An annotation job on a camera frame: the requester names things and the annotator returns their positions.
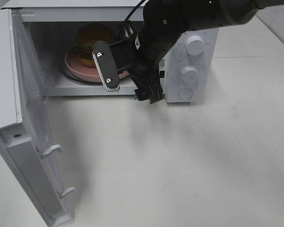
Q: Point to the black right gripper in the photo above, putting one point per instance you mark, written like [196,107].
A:
[151,44]

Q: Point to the round door release button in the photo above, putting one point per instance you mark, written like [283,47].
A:
[185,93]

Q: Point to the white timer knob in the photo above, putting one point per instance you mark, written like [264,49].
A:
[190,74]

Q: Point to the pink round plate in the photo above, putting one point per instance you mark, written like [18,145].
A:
[80,71]

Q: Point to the burger with lettuce and tomato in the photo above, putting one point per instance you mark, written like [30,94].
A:
[86,39]

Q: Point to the white microwave door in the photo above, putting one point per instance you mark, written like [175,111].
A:
[26,142]

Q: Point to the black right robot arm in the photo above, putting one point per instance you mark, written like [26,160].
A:
[164,21]

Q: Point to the warning label with QR code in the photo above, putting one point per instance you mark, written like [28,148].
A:
[162,65]

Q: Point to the white microwave oven body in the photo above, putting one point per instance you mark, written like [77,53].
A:
[51,27]

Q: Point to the white upper power knob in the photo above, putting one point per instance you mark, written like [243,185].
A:
[194,45]

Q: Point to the glass turntable plate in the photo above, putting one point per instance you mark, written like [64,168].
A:
[69,77]

